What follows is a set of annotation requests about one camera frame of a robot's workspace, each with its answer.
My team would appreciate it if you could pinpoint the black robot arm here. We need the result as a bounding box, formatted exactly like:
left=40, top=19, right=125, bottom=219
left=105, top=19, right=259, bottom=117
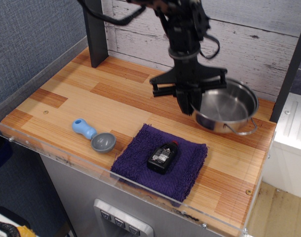
left=133, top=0, right=227, bottom=115

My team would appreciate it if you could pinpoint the dark grey post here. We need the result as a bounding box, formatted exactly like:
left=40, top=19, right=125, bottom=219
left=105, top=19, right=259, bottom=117
left=270, top=34, right=301, bottom=123
left=83, top=10, right=109, bottom=68

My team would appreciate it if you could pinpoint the dark grey right post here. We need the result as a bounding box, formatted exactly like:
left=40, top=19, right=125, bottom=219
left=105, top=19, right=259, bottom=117
left=270, top=34, right=301, bottom=123

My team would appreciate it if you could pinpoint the dark grey left post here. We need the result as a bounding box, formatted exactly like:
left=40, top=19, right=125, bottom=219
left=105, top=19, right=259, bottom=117
left=83, top=10, right=109, bottom=68

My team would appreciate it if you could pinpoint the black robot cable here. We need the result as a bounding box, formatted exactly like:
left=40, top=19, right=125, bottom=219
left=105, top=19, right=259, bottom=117
left=77, top=0, right=146, bottom=26

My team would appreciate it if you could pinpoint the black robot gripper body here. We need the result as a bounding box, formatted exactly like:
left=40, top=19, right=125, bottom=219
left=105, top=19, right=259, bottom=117
left=150, top=56, right=227, bottom=97

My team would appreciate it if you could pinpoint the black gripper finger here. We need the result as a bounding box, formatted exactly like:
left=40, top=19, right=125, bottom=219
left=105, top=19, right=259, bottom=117
left=189, top=89, right=202, bottom=115
left=176, top=90, right=190, bottom=115

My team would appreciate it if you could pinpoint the white aluminium side unit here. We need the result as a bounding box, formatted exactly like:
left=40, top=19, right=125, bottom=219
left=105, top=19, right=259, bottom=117
left=262, top=93, right=301, bottom=197

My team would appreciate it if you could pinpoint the purple towel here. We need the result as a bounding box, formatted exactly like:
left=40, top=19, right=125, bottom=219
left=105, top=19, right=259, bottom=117
left=111, top=124, right=208, bottom=202

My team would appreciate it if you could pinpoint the blue grey toy scoop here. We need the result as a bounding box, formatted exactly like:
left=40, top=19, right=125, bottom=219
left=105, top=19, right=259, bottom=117
left=72, top=118, right=116, bottom=154

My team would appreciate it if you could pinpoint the stainless steel pan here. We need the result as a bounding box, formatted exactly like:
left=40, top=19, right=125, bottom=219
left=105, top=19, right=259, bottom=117
left=191, top=78, right=259, bottom=136

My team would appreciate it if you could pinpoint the silver dispenser button panel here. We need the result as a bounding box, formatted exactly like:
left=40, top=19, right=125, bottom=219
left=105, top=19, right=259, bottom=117
left=93, top=198, right=154, bottom=237

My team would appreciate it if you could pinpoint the clear acrylic guard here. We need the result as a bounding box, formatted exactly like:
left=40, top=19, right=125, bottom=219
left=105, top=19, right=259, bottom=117
left=0, top=34, right=277, bottom=237

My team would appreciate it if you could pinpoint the small black bottle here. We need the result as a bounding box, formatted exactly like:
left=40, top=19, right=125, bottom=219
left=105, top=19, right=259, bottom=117
left=147, top=141, right=178, bottom=174

